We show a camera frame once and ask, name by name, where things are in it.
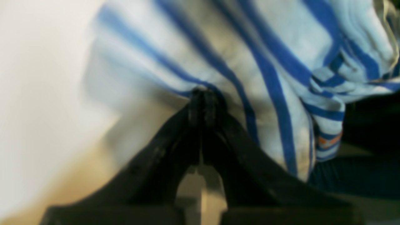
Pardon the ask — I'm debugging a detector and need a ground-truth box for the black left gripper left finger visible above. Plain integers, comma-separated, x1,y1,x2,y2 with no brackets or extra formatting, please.
40,90,204,225

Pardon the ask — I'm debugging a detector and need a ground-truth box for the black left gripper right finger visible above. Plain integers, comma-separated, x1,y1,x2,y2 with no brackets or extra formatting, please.
202,91,365,225

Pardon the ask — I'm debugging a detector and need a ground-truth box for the blue white striped T-shirt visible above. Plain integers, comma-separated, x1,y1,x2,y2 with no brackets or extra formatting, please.
84,0,399,181

